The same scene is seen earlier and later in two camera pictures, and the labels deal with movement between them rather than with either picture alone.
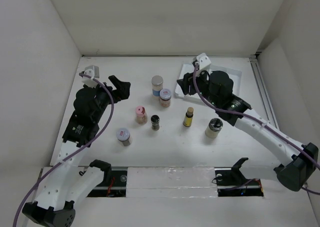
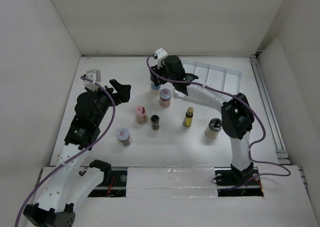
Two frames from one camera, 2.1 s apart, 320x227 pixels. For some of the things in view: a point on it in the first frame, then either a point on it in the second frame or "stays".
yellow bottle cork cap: [188, 119] stays
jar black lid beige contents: [215, 126] stays
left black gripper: [122, 86] stays
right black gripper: [186, 82] → [158, 71]
